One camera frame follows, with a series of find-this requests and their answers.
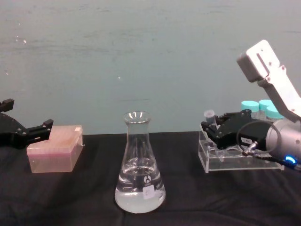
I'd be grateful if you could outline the thin dark gripper cable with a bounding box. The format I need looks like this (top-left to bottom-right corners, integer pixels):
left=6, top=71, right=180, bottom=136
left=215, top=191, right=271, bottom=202
left=236, top=121, right=294, bottom=167

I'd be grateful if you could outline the black table cloth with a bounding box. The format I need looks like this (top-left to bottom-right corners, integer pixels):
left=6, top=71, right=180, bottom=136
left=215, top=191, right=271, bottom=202
left=0, top=131, right=301, bottom=226

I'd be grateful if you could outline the teal-capped clear vial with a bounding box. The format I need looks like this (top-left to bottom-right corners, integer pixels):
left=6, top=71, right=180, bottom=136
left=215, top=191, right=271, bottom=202
left=258, top=99, right=273, bottom=120
left=240, top=100, right=260, bottom=120
left=265, top=105, right=285, bottom=122

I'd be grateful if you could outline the small dark-capped sample tube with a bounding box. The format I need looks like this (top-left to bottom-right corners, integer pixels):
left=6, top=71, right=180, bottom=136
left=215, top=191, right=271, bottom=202
left=204, top=110, right=216, bottom=129

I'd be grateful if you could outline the glass conical flask with liquid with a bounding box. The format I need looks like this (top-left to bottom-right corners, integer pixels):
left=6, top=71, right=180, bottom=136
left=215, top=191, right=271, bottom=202
left=114, top=111, right=166, bottom=214

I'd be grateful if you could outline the clear acrylic tube rack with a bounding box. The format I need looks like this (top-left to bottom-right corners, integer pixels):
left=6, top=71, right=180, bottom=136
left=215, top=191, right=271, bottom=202
left=198, top=124, right=285, bottom=174

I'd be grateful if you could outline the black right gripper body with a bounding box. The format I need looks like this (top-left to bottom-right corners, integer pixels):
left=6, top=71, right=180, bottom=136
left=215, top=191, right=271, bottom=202
left=216, top=119, right=271, bottom=150

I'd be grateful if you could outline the pink translucent plastic box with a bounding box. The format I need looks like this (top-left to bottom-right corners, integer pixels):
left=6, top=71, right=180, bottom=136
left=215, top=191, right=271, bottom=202
left=26, top=125, right=84, bottom=173

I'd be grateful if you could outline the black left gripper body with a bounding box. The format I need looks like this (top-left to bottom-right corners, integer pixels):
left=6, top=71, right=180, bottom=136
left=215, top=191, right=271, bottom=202
left=0, top=112, right=29, bottom=150

